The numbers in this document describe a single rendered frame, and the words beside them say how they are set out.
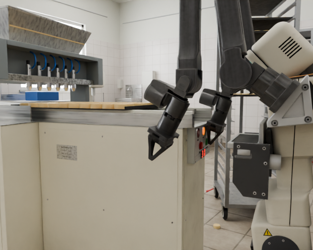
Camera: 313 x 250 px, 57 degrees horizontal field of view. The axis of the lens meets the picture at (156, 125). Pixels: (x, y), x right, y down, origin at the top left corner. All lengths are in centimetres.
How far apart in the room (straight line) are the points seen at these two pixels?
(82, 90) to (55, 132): 58
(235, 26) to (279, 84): 18
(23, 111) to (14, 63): 22
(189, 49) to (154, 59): 540
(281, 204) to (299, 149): 17
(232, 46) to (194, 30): 11
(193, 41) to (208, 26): 488
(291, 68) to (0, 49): 104
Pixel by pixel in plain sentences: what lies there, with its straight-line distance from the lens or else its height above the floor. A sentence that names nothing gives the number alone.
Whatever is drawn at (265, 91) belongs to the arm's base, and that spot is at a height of 97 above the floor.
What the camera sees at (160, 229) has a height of 44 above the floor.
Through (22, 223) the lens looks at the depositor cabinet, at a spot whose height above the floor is 40.
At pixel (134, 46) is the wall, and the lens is 654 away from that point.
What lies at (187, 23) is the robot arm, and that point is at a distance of 81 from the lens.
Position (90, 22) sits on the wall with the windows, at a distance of 629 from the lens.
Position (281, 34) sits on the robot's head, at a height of 112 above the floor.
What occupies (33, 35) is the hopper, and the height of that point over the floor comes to 123.
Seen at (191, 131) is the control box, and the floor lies 82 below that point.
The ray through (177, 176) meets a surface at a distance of 108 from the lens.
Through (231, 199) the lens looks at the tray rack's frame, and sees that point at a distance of 240.
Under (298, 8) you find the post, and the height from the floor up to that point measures 155.
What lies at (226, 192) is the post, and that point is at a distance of 227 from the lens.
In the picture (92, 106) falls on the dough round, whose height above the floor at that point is 91.
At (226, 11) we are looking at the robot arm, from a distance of 79.
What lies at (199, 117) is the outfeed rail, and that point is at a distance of 133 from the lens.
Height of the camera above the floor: 96
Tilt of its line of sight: 6 degrees down
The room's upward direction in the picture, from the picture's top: straight up
